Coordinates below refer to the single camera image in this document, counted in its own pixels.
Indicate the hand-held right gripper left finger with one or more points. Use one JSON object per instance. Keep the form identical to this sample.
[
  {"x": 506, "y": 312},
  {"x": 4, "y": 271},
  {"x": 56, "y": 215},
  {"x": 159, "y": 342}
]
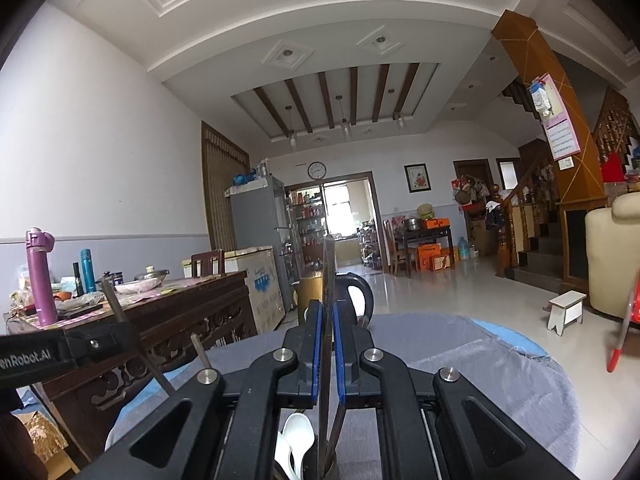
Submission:
[{"x": 315, "y": 355}]

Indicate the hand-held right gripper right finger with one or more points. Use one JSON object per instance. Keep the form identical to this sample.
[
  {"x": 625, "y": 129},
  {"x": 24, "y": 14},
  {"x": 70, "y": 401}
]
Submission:
[{"x": 342, "y": 355}]

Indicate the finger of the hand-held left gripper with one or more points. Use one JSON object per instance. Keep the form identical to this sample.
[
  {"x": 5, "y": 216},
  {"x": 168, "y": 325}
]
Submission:
[{"x": 115, "y": 340}]

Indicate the large white plastic spoon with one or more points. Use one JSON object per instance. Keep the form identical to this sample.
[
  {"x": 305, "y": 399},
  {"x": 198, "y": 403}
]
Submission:
[{"x": 300, "y": 432}]

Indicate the small white plastic spoon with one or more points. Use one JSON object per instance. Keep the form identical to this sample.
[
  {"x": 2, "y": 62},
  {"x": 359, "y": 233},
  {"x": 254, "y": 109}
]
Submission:
[{"x": 281, "y": 452}]

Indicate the carved wooden sideboard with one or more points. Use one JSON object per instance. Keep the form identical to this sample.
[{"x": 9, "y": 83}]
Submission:
[{"x": 165, "y": 320}]

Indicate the bronze electric kettle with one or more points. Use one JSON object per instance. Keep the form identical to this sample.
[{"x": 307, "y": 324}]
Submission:
[{"x": 312, "y": 295}]

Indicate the black bottle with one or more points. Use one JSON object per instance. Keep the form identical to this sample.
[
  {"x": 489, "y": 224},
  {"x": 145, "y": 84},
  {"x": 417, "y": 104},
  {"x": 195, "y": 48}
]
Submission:
[{"x": 78, "y": 280}]

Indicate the teal thermos bottle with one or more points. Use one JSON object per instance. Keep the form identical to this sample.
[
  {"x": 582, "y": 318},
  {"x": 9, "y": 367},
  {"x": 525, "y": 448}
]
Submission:
[{"x": 88, "y": 272}]

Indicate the metal pot with lid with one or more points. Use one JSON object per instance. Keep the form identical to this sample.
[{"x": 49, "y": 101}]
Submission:
[{"x": 151, "y": 275}]

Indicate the purple thermos bottle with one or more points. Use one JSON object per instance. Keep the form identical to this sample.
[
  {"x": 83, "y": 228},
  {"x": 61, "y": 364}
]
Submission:
[{"x": 42, "y": 280}]

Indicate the gold patterned bag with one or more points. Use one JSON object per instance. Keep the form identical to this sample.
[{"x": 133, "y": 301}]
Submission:
[{"x": 42, "y": 435}]

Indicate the white chest freezer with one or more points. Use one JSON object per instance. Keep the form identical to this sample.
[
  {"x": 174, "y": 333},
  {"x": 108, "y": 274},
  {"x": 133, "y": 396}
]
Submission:
[{"x": 260, "y": 280}]

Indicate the wooden chair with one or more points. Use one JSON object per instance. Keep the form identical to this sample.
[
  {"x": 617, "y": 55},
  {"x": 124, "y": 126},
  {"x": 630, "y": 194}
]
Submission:
[{"x": 207, "y": 255}]

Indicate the orange cardboard box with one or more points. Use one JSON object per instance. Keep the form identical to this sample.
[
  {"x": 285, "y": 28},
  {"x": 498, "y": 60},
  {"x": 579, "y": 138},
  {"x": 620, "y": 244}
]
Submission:
[{"x": 432, "y": 257}]

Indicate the grey tablecloth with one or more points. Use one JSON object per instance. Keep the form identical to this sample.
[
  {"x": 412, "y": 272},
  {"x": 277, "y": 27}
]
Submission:
[{"x": 475, "y": 375}]

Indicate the dark wooden dining table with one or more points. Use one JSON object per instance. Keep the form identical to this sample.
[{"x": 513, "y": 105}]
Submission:
[{"x": 425, "y": 234}]

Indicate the grey refrigerator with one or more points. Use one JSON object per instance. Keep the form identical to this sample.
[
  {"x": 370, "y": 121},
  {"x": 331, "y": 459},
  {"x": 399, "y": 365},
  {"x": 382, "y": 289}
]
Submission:
[{"x": 255, "y": 215}]

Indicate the blue water jug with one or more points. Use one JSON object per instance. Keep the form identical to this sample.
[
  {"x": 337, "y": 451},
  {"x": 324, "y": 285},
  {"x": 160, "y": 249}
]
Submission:
[{"x": 465, "y": 249}]

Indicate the brown bamboo blind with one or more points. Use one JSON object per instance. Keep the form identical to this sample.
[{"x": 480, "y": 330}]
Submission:
[{"x": 222, "y": 185}]

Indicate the wooden staircase railing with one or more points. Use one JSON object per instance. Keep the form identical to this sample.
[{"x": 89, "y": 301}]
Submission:
[{"x": 515, "y": 220}]

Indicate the pendant ceiling lamp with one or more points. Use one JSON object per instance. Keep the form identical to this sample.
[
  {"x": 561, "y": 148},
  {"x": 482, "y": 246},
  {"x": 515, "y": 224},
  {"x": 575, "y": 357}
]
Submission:
[
  {"x": 345, "y": 127},
  {"x": 399, "y": 117},
  {"x": 291, "y": 135}
]

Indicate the small white stool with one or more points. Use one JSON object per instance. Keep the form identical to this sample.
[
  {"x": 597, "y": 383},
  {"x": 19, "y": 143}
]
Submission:
[{"x": 567, "y": 305}]

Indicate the cream sofa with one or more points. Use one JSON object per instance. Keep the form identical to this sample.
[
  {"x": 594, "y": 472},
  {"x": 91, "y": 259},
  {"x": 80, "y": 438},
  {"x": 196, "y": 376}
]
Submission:
[{"x": 610, "y": 255}]

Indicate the wooden pillar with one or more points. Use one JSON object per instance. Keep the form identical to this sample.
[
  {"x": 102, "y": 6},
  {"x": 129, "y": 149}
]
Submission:
[{"x": 560, "y": 60}]

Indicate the round wall clock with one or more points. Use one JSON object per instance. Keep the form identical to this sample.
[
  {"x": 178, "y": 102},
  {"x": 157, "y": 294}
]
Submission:
[{"x": 316, "y": 170}]

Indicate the framed wall picture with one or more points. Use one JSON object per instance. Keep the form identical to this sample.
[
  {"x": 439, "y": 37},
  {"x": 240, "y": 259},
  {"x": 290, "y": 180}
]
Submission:
[{"x": 416, "y": 177}]

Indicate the pink wall calendar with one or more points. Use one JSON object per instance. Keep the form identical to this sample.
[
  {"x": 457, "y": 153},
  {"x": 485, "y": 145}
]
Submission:
[{"x": 560, "y": 130}]

